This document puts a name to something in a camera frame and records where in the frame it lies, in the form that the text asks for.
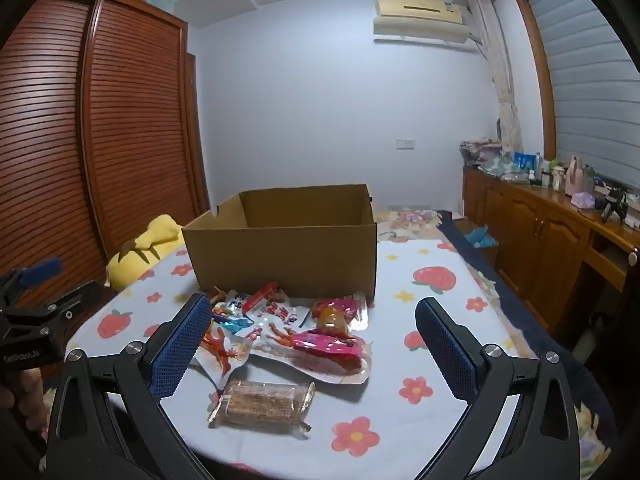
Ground pile of folded clothes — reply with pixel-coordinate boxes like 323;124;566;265
460;137;522;182

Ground person's left hand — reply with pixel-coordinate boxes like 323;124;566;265
0;367;51;441

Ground yellow plush toy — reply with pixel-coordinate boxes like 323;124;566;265
106;214;185;292

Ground brown louvered wooden wardrobe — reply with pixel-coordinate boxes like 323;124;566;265
0;0;212;323

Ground white chicken feet packet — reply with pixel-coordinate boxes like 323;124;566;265
247;305;312;358
194;320;261;392

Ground brown cardboard box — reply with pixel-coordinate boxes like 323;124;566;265
181;184;378;300

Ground floral beige curtain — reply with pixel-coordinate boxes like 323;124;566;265
467;0;524;159

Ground small black tripod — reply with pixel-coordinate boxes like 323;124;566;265
597;185;629;224

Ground floral bedsheet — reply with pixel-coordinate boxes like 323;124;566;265
375;208;442;244

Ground wooden window frame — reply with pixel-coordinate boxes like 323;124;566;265
511;0;559;162

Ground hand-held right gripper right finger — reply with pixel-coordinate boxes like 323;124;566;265
415;296;588;480

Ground pink red meat packet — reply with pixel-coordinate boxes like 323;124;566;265
287;330;374;386

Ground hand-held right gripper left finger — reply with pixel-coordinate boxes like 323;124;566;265
42;292;216;480

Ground strawberry print tablecloth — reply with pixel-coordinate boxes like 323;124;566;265
65;237;592;480

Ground long wooden cabinet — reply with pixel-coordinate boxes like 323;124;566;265
462;165;640;342

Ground white snack packet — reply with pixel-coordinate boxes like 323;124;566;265
224;281;293;322

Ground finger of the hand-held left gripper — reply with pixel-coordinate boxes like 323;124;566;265
10;282;103;333
0;258;64;306

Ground clear brown wafer packet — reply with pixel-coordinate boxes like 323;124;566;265
207;379;317;434

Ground teal plastic bag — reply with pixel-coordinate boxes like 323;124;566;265
466;227;499;249

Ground beige wall air conditioner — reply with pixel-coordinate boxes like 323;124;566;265
372;0;473;44

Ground orange and blue snack packet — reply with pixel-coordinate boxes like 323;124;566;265
211;304;252;332

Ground pink bottle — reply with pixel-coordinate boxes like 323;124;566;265
565;156;584;196

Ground grey window blind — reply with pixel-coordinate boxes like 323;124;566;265
520;0;640;196

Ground pink drumstick packet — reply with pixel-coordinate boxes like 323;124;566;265
310;295;372;336

